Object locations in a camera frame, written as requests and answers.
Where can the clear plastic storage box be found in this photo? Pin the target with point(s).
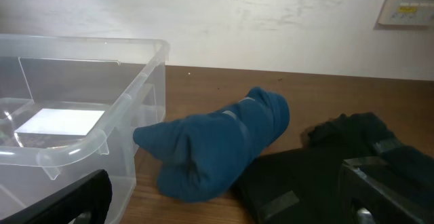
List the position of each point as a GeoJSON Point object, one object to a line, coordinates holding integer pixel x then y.
{"type": "Point", "coordinates": [69, 106]}

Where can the white label in box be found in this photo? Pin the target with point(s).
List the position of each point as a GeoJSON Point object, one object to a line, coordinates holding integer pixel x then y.
{"type": "Point", "coordinates": [71, 122]}

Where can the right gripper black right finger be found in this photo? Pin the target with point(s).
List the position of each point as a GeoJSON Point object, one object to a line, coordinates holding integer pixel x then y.
{"type": "Point", "coordinates": [372, 191]}

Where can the beige wall control panel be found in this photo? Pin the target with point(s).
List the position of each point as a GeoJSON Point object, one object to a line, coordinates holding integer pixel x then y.
{"type": "Point", "coordinates": [407, 12]}

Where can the teal folded garment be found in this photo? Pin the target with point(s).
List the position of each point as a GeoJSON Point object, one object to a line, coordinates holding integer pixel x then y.
{"type": "Point", "coordinates": [202, 155]}

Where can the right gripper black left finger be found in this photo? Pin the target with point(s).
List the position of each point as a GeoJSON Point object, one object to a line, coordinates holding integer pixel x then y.
{"type": "Point", "coordinates": [84, 201]}

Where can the black folded garment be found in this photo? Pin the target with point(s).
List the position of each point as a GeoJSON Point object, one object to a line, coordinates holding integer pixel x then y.
{"type": "Point", "coordinates": [301, 185]}

